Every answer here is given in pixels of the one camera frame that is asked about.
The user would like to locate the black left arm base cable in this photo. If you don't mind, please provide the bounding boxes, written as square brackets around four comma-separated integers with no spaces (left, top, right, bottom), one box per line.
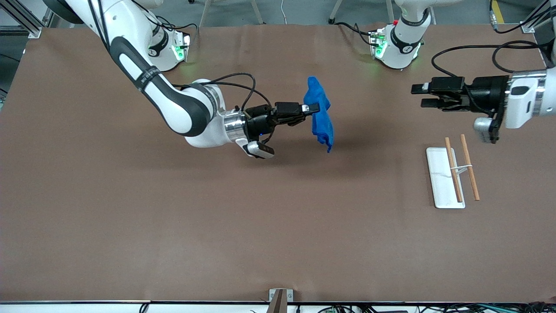
[336,20,377,47]

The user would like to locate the grey stand legs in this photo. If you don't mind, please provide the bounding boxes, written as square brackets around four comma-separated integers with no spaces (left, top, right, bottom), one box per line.
[328,0,395,25]
[198,0,265,27]

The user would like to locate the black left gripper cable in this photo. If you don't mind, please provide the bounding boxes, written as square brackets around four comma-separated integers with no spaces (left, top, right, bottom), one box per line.
[431,40,556,80]

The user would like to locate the grey metal camera mount bracket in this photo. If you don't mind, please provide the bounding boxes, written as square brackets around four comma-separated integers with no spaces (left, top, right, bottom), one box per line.
[266,288,295,313]

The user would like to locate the aluminium frame post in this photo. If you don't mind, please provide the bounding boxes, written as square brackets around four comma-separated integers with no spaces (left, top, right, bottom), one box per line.
[520,0,556,35]
[0,0,43,39]

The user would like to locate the blue microfibre towel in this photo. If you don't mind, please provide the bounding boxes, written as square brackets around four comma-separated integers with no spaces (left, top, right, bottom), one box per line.
[303,76,335,153]

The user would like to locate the black cable with plug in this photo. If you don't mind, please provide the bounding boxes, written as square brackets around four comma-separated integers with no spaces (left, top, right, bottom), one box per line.
[490,0,550,35]

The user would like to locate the black arm base cable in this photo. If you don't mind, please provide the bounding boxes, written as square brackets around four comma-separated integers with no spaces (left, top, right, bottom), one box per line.
[130,0,199,33]
[336,20,377,47]

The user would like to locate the white rack with wooden rods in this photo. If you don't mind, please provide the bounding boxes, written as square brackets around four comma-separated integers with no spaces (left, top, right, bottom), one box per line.
[425,134,481,210]

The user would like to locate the black right arm base cable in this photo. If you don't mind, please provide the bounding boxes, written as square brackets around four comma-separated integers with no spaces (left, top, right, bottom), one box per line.
[130,0,199,33]

